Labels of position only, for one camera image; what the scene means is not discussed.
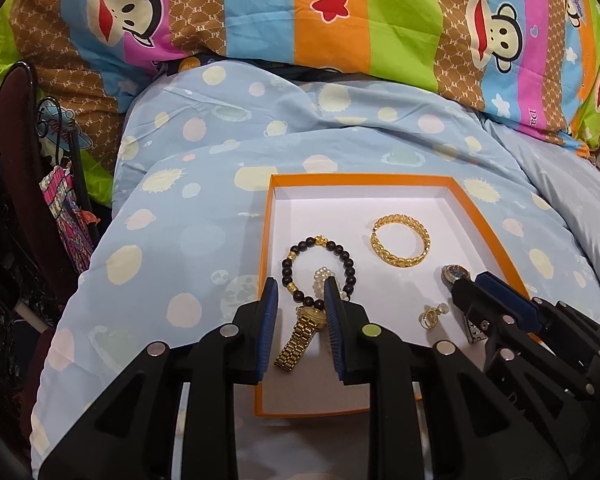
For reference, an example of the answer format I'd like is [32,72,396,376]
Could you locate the pink patterned bag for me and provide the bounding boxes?
[39,164,100,267]

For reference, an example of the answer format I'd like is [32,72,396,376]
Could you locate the colourful monkey print blanket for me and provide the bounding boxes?
[0,0,600,158]

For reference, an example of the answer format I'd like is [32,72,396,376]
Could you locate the black wire hanger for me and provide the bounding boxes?
[34,99,81,142]

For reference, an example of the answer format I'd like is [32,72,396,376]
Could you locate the small gold pearl earring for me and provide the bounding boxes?
[419,305,449,331]

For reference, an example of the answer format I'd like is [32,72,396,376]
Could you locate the pile of dark clothes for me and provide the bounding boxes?
[0,255,56,441]

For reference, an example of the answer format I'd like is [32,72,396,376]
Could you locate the dark brown chair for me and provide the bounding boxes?
[0,60,108,311]

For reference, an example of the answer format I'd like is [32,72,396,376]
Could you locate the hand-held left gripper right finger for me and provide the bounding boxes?
[324,276,571,480]

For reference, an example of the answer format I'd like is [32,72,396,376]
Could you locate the orange shallow box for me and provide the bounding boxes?
[254,173,533,418]

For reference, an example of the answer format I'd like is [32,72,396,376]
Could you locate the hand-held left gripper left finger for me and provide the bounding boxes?
[37,277,281,480]

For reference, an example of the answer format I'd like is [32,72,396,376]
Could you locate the white pearl bracelet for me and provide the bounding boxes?
[311,267,349,302]

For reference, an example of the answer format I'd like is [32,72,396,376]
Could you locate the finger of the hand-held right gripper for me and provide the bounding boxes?
[451,280,598,401]
[472,271,588,361]

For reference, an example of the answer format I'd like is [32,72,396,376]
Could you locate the gold wristwatch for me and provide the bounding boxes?
[274,306,329,373]

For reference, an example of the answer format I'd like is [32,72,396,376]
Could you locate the gold braided chain bracelet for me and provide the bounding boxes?
[370,214,430,267]

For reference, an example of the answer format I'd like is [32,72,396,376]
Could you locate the dark bead bracelet gold charms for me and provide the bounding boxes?
[281,233,353,309]

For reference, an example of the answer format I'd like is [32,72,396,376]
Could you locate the silver wristwatch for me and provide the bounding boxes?
[441,265,487,345]

